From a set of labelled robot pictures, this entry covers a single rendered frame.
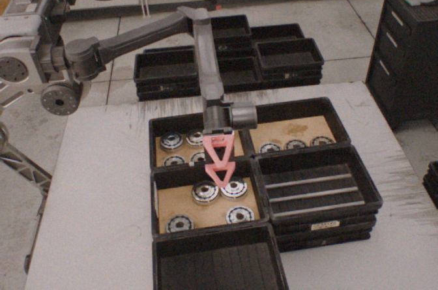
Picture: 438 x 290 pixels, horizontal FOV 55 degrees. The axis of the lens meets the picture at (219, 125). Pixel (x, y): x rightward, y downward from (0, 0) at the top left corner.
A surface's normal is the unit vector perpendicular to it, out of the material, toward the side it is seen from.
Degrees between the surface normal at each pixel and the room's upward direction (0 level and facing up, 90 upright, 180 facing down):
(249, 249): 0
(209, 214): 0
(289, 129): 0
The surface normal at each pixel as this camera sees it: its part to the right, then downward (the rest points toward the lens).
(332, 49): -0.04, -0.73
